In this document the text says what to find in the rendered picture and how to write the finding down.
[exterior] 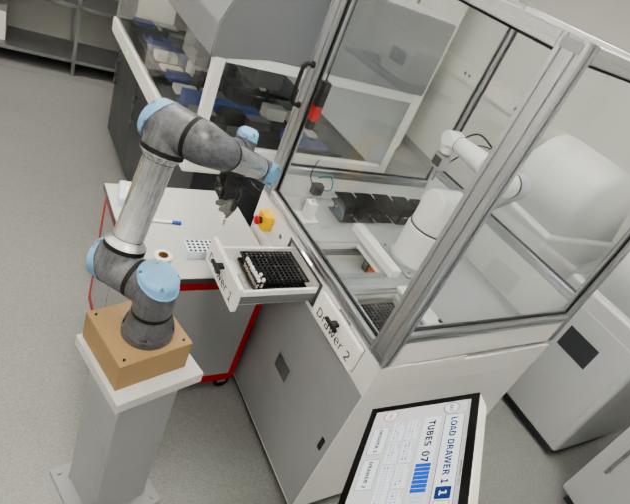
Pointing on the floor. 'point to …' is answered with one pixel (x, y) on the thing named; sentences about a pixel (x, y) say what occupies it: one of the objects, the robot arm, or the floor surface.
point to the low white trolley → (192, 275)
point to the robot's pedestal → (119, 436)
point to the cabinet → (322, 398)
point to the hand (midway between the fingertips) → (228, 214)
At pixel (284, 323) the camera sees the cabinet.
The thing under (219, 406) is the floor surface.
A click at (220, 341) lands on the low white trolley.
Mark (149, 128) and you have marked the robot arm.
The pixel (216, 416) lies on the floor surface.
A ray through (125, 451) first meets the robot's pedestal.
